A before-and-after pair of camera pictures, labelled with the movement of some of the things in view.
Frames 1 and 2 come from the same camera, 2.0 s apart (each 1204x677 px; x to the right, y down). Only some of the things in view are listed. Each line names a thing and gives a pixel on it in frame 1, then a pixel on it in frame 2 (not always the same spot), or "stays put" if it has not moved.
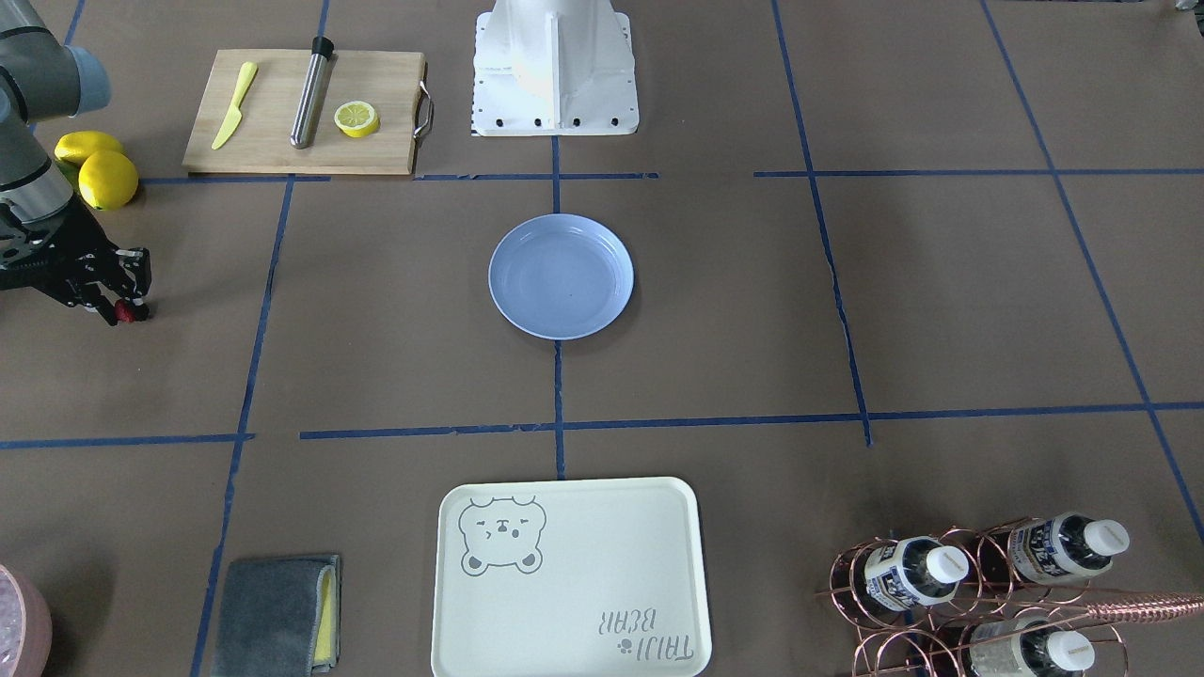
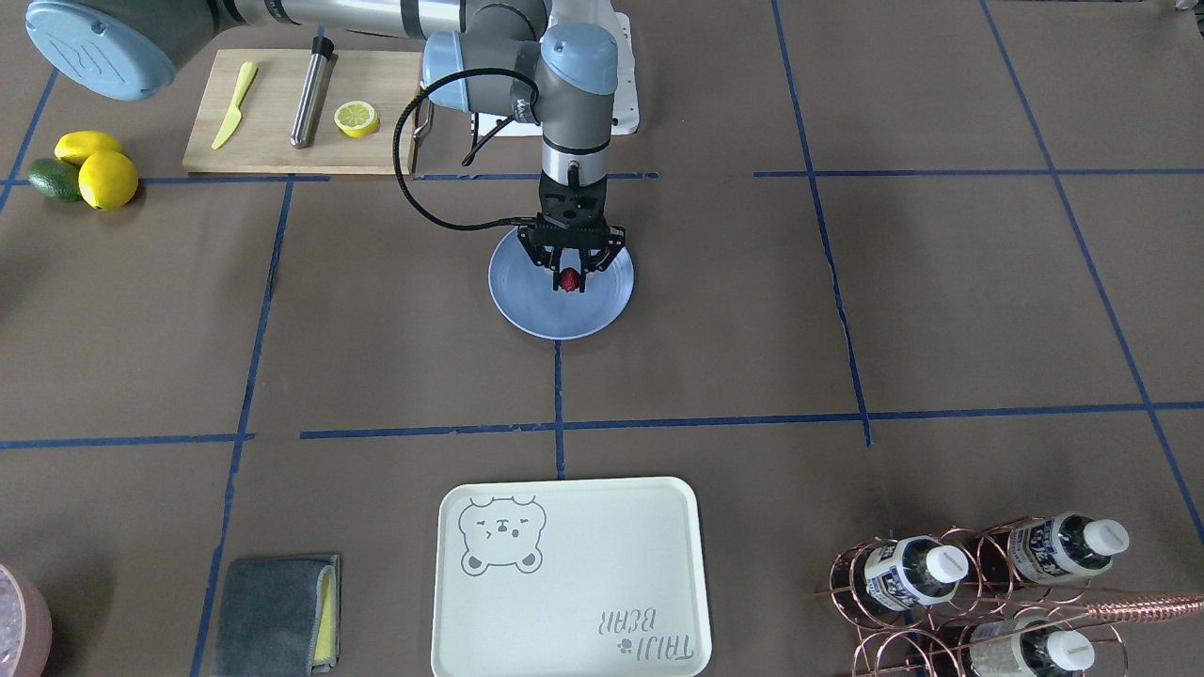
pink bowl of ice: x=25 y=627 stays put
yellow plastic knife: x=235 y=115 stays put
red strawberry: x=123 y=312 to x=569 y=279
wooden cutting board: x=261 y=138 stays put
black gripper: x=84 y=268 to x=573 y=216
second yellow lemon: x=107 y=180 stays put
